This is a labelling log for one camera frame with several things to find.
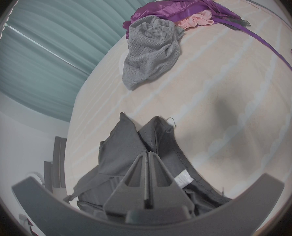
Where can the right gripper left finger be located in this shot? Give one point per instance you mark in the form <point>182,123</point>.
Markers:
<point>133,193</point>

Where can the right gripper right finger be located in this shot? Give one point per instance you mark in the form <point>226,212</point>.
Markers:
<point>163,193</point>

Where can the black T-shirt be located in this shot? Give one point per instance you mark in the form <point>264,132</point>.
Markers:
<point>126,151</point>

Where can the bed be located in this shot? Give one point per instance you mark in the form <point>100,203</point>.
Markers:
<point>222,95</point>

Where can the grey garment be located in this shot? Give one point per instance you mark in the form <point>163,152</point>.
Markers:
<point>151,53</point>

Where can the blue-green curtain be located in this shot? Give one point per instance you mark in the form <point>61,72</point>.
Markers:
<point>38,77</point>
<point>74,16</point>

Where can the pink garment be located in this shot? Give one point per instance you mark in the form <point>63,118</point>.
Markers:
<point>197,20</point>

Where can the purple satin garment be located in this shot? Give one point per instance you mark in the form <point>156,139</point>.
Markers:
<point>165,7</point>

